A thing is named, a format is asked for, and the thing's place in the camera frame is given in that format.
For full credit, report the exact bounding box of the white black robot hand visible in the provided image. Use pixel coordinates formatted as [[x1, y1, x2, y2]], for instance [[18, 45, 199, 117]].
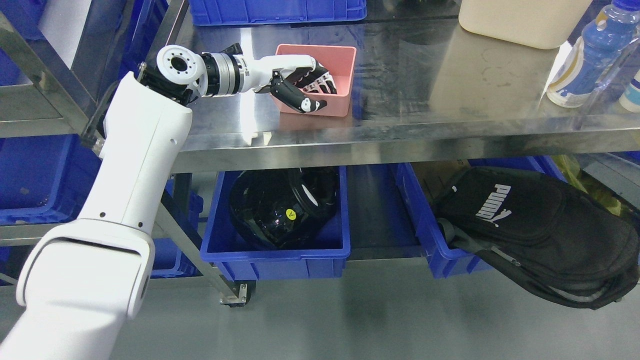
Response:
[[234, 54, 338, 114]]

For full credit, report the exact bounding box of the pink plastic storage box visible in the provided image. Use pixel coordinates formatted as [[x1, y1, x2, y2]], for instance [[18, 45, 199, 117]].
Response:
[[275, 43, 357, 117]]

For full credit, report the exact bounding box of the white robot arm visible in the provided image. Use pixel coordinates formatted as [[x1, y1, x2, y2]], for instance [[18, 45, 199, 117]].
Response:
[[1, 44, 246, 360]]

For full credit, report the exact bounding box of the blue bin top shelf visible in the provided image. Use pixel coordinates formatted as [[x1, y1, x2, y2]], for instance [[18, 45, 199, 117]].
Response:
[[189, 0, 368, 27]]

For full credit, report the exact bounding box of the steel cart shelf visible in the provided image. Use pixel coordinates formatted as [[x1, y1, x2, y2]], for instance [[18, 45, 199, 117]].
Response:
[[147, 0, 639, 173]]

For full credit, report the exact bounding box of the cream plastic container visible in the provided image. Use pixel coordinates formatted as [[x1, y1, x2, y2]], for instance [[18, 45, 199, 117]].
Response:
[[458, 0, 592, 50]]

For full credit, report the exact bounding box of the black helmet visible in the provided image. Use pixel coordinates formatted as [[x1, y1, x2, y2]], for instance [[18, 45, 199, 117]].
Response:
[[228, 166, 339, 250]]

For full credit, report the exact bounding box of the blue bin under bag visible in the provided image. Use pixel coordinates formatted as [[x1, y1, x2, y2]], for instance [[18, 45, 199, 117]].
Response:
[[388, 155, 566, 279]]

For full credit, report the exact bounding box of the blue bin holding helmet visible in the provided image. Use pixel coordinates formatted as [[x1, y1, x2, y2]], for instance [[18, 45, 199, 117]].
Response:
[[199, 166, 352, 281]]

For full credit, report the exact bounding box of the blue bin lower left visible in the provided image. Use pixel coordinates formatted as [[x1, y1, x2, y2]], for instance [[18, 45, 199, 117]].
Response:
[[150, 191, 204, 280]]

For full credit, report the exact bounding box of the steel rack left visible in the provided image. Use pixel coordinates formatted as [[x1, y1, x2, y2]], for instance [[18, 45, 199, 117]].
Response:
[[1, 0, 135, 285]]

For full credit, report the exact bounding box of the blue bin left rack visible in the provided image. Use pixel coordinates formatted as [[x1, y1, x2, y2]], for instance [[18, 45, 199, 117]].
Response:
[[0, 134, 101, 226]]

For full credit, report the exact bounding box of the black Puma bag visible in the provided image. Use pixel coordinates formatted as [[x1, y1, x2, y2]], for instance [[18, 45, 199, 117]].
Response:
[[433, 166, 639, 310]]

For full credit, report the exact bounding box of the blue drink bottle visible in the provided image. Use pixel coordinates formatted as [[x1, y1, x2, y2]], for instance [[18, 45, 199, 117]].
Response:
[[545, 0, 640, 109]]

